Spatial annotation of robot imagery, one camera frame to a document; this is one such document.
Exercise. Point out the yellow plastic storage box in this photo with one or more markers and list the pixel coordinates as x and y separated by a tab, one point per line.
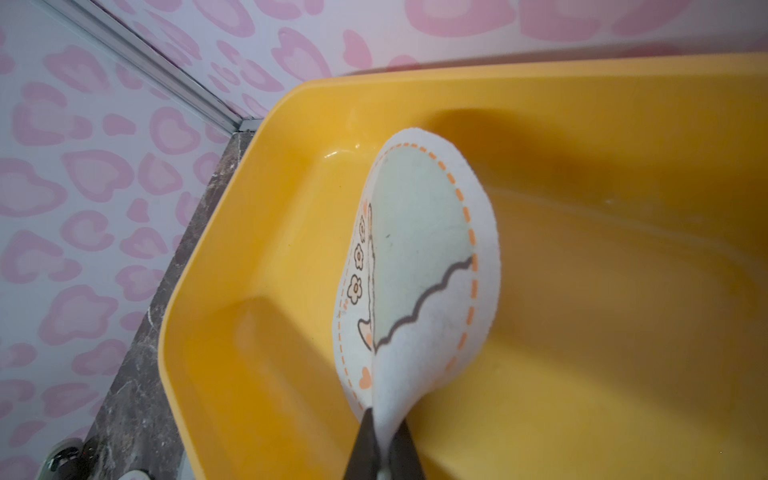
631	335

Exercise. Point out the green alpaca coaster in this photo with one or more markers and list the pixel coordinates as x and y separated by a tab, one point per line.
420	285

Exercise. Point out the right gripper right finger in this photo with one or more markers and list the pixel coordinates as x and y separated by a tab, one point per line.
403	459

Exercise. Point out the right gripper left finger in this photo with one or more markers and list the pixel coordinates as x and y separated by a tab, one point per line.
364	460

